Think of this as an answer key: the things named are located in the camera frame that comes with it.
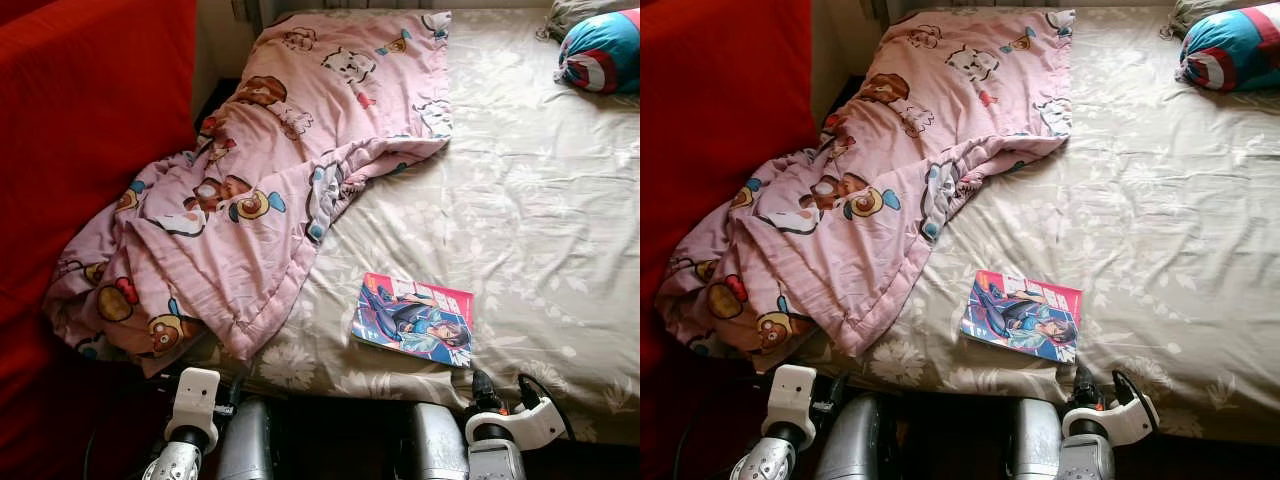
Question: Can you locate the colourful comic book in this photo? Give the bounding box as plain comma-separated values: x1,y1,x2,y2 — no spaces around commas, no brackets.
960,268,1083,364
351,272,475,368

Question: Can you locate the silver right robot leg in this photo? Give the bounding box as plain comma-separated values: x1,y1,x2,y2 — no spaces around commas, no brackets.
405,400,471,480
1005,398,1066,480

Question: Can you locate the bed with beige floral sheet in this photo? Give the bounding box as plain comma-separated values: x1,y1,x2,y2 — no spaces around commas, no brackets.
800,5,1280,446
190,5,641,446

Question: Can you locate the pink cartoon print quilt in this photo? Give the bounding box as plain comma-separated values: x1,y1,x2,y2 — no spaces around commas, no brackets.
42,10,453,379
655,8,1076,373

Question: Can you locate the large red cushion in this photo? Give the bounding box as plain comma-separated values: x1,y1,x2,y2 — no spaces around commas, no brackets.
640,0,816,480
0,0,198,480

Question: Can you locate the blue red star bolster pillow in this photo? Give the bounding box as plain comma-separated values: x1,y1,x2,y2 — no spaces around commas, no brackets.
1177,3,1280,93
556,8,641,96

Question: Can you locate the grey pillow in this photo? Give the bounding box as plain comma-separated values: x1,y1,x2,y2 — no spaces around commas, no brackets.
1165,0,1251,39
545,0,641,41

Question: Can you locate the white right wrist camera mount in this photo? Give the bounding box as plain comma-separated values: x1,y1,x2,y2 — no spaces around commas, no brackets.
1060,392,1161,449
463,395,556,451

